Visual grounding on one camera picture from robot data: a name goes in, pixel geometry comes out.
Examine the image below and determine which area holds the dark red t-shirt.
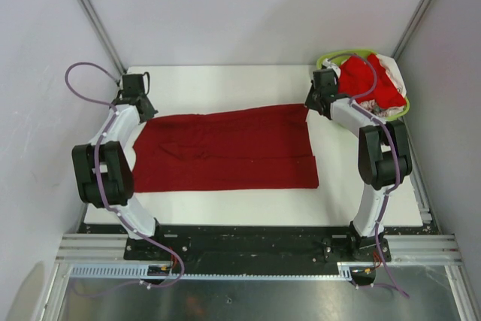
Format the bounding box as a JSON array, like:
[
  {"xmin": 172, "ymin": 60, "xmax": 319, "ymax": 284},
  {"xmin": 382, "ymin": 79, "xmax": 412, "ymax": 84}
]
[{"xmin": 133, "ymin": 104, "xmax": 319, "ymax": 192}]

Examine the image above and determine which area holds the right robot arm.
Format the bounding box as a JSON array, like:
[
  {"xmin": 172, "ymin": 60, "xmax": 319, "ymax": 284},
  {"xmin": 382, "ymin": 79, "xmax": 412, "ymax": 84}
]
[{"xmin": 304, "ymin": 68, "xmax": 413, "ymax": 262}]

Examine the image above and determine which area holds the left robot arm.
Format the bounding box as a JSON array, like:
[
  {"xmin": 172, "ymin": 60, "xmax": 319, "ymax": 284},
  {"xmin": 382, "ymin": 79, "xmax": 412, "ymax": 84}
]
[{"xmin": 72, "ymin": 72, "xmax": 166, "ymax": 261}]

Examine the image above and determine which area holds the green plastic basket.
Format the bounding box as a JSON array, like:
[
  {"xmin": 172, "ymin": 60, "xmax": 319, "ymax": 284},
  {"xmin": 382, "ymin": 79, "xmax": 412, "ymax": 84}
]
[{"xmin": 316, "ymin": 48, "xmax": 411, "ymax": 123}]

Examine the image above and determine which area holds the bright red shirt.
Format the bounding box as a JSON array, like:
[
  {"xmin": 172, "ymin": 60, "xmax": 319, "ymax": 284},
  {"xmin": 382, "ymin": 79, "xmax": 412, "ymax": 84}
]
[{"xmin": 339, "ymin": 53, "xmax": 407, "ymax": 109}]

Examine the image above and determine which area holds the white floral shirt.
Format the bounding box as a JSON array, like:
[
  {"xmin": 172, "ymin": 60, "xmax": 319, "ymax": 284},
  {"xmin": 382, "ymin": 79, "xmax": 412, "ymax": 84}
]
[{"xmin": 323, "ymin": 53, "xmax": 409, "ymax": 120}]

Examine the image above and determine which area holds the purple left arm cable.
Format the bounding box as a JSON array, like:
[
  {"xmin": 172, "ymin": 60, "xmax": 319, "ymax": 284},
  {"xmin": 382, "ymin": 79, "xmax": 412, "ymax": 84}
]
[{"xmin": 64, "ymin": 62, "xmax": 186, "ymax": 292}]

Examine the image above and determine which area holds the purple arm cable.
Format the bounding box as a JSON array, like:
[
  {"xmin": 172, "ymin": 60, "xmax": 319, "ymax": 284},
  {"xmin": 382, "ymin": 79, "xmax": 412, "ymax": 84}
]
[
  {"xmin": 324, "ymin": 53, "xmax": 410, "ymax": 298},
  {"xmin": 64, "ymin": 62, "xmax": 186, "ymax": 292}
]

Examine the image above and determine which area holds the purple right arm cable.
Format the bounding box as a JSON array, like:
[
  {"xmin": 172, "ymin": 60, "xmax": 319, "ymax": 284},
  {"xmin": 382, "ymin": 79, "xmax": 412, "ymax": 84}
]
[{"xmin": 324, "ymin": 53, "xmax": 410, "ymax": 298}]

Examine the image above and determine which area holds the left corner aluminium post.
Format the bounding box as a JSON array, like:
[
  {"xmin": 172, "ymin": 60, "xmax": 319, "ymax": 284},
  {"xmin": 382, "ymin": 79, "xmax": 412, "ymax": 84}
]
[{"xmin": 77, "ymin": 0, "xmax": 126, "ymax": 74}]

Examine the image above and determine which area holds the corner aluminium post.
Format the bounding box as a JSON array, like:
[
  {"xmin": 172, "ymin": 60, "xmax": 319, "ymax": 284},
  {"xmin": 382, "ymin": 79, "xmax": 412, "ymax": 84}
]
[
  {"xmin": 392, "ymin": 0, "xmax": 434, "ymax": 60},
  {"xmin": 77, "ymin": 0, "xmax": 126, "ymax": 74}
]

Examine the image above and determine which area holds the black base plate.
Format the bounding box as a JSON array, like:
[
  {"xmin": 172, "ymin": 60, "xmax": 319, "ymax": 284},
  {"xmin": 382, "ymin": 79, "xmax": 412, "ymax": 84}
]
[{"xmin": 123, "ymin": 224, "xmax": 392, "ymax": 276}]

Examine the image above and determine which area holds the right corner aluminium post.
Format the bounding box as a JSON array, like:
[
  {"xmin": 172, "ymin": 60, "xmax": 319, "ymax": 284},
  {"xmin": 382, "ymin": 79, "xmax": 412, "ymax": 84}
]
[{"xmin": 392, "ymin": 0, "xmax": 434, "ymax": 60}]

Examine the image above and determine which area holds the grey slotted cable duct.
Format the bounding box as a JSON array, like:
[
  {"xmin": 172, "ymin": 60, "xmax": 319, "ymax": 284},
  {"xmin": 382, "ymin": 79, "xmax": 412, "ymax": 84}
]
[{"xmin": 70, "ymin": 262, "xmax": 374, "ymax": 281}]

